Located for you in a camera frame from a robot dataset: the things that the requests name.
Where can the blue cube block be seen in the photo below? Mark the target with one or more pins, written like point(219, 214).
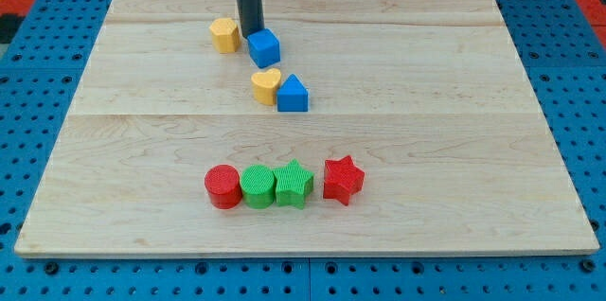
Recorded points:
point(264, 48)

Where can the yellow hexagon block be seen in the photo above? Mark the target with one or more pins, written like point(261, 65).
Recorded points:
point(225, 35)

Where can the blue triangle block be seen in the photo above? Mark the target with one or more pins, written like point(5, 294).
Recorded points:
point(292, 96)

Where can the green star block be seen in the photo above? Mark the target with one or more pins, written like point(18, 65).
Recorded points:
point(293, 184)

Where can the yellow heart block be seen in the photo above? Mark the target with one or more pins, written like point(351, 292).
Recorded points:
point(265, 85)

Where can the red star block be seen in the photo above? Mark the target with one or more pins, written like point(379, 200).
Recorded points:
point(342, 179)

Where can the green cylinder block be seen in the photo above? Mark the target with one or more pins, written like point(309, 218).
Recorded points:
point(258, 185)

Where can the light wooden board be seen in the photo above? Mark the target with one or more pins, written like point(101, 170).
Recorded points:
point(429, 98)

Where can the red cylinder block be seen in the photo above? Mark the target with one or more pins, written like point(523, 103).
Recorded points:
point(223, 187)

